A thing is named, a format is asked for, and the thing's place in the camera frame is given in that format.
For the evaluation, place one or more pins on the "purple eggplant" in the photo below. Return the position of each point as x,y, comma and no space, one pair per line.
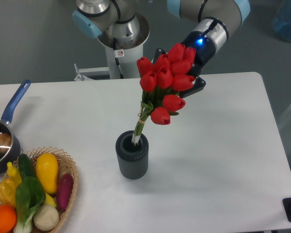
64,191

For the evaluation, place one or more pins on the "red tulip bouquet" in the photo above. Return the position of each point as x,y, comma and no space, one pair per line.
161,82

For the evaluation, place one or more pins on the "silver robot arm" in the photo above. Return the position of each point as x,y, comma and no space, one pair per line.
121,24

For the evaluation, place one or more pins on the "blue handled saucepan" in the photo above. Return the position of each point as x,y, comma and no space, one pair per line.
6,118

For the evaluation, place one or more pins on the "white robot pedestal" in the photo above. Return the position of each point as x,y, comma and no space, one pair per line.
122,63

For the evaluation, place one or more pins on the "brown bread roll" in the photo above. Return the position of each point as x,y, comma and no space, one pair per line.
5,142

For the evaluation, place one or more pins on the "small yellow gourd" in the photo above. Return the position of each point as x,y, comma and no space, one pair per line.
13,173

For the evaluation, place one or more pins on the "orange fruit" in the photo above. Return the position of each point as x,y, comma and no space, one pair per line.
8,218

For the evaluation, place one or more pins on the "white metal base frame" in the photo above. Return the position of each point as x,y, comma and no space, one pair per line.
106,73

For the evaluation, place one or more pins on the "green bok choy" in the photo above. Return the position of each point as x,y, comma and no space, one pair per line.
29,196

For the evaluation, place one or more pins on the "yellow banana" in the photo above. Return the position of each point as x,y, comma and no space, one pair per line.
49,200

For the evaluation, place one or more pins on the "blue transparent container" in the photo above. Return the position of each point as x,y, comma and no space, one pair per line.
281,23

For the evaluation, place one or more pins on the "yellow bell pepper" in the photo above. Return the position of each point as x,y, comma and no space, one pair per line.
8,192

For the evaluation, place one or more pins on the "dark grey ribbed vase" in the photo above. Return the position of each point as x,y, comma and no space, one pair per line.
132,159

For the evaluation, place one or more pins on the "dark green cucumber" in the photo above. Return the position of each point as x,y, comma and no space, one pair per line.
25,166

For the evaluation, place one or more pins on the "woven bamboo basket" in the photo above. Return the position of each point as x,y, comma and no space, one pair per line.
66,165

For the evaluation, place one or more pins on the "yellow squash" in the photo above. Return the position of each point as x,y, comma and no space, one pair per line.
47,172

